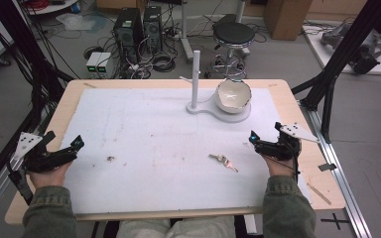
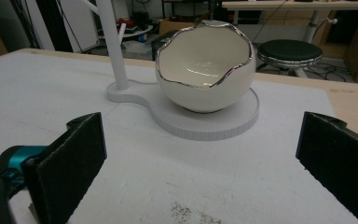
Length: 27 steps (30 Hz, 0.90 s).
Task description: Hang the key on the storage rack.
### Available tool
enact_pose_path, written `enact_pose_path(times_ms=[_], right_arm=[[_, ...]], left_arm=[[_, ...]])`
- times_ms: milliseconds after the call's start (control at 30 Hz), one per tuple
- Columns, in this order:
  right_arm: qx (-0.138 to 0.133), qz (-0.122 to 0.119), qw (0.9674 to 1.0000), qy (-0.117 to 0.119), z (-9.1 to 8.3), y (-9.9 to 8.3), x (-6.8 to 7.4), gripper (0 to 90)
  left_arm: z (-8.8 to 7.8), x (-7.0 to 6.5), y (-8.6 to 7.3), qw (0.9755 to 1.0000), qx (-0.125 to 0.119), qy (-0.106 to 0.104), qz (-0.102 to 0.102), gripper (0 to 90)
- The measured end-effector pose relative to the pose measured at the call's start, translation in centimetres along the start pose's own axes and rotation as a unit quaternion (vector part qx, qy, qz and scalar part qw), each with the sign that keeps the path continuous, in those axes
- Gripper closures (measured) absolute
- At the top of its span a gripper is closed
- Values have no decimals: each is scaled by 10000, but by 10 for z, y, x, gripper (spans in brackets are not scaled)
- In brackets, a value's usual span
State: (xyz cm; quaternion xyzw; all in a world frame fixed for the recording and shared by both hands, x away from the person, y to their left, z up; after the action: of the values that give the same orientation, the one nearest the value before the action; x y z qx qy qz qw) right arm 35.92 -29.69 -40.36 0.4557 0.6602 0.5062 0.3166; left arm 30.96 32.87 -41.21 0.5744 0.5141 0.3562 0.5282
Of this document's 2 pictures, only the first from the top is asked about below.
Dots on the person's legs light trousers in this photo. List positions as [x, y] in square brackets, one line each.
[178, 228]

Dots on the white foam mat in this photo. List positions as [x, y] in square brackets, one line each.
[165, 152]

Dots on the black metal frame strut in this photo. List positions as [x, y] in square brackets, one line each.
[340, 49]
[23, 49]

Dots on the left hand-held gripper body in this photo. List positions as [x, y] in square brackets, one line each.
[43, 160]

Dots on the thin wooden stick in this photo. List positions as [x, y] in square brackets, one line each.
[319, 194]

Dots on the white metal stand leg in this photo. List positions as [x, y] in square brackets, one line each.
[185, 33]

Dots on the white stand with pole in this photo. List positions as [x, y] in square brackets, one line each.
[195, 82]

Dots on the black round stool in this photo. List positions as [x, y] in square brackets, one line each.
[233, 36]

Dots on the bunch of keys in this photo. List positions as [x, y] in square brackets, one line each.
[224, 161]

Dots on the white ceramic bowl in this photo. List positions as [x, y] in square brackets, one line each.
[233, 95]

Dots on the large black computer tower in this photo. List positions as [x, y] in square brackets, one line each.
[128, 33]

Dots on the black tape piece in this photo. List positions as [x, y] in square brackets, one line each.
[327, 167]

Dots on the person's right hand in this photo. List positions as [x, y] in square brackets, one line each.
[279, 167]

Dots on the brown cardboard box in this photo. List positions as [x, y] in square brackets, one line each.
[286, 18]

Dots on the clear plastic bag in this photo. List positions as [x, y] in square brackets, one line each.
[76, 21]

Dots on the small black computer tower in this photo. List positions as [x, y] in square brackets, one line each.
[152, 28]

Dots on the white power supply unit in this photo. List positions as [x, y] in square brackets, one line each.
[104, 65]
[94, 64]

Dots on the grey machine on board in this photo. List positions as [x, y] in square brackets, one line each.
[360, 43]

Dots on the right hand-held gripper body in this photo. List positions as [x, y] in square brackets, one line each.
[282, 147]

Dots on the white floor board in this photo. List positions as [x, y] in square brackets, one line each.
[335, 62]

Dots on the person's left hand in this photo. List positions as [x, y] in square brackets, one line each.
[51, 177]

